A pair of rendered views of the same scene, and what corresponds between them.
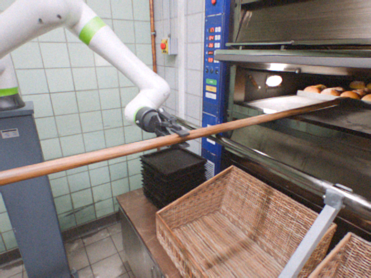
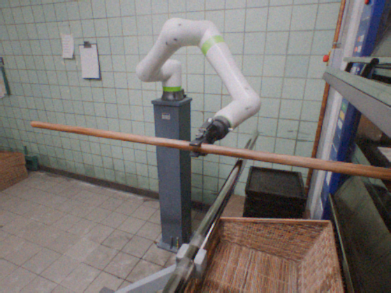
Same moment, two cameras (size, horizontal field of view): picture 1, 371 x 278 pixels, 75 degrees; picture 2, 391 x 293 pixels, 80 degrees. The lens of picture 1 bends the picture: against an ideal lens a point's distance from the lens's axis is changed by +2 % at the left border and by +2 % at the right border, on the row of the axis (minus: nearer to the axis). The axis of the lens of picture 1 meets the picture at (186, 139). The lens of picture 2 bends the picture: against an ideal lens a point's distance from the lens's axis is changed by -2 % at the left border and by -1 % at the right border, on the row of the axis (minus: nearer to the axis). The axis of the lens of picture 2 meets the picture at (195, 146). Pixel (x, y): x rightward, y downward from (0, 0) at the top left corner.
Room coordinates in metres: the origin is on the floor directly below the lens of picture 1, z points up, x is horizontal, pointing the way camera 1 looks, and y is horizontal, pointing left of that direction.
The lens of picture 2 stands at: (0.26, -0.57, 1.48)
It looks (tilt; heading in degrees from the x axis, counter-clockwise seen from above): 21 degrees down; 55
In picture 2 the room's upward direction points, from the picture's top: straight up
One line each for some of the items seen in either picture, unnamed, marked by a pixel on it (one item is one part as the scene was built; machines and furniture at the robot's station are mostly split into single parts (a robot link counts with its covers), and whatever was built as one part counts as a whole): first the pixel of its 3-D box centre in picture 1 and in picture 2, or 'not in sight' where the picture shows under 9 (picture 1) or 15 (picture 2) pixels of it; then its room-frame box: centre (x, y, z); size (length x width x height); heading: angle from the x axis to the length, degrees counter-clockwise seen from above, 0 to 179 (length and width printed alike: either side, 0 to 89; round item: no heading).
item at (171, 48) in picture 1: (169, 46); (335, 58); (1.70, 0.11, 1.46); 0.10 x 0.07 x 0.10; 33
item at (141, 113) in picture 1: (150, 119); (218, 128); (0.88, 0.14, 1.19); 0.12 x 0.06 x 0.09; 123
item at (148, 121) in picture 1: (157, 124); (212, 132); (0.82, 0.10, 1.19); 0.09 x 0.07 x 0.08; 33
